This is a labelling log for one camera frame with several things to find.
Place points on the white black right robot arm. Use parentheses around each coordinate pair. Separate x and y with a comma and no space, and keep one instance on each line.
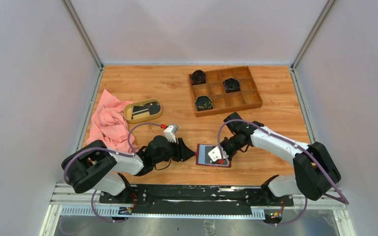
(315,173)

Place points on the black rolled item middle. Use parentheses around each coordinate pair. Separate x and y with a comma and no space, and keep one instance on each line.
(231,85)

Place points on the pink cloth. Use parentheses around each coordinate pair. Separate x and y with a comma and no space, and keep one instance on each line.
(109,124)

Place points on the black cards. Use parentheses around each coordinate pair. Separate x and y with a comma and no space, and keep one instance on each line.
(147,109)

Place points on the yellow oval tray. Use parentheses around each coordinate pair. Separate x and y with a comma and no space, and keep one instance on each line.
(141,118)

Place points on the aluminium front rail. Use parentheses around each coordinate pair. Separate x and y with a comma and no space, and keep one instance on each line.
(69,203)

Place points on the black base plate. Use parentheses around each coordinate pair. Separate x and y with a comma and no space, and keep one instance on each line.
(194,199)

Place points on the black gold rolled item front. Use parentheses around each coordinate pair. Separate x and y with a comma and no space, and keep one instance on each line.
(203,103)

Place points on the red card holder wallet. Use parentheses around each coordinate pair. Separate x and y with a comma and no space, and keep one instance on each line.
(203,159)

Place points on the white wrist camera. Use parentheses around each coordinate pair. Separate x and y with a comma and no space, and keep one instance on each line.
(170,133)
(218,157)

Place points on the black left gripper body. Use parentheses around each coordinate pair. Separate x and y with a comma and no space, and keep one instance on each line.
(171,152)

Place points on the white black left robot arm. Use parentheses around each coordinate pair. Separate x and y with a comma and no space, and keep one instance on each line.
(97,167)

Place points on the black rolled item back left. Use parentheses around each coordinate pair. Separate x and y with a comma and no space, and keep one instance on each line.
(198,77)

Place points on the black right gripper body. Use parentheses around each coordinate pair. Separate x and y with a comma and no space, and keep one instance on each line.
(232,146)

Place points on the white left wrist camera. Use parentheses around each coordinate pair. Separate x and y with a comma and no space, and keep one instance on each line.
(170,133)

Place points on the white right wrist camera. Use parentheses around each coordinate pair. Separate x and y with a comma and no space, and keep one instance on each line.
(218,157)

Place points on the wooden compartment tray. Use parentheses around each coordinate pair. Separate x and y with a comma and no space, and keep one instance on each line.
(222,91)

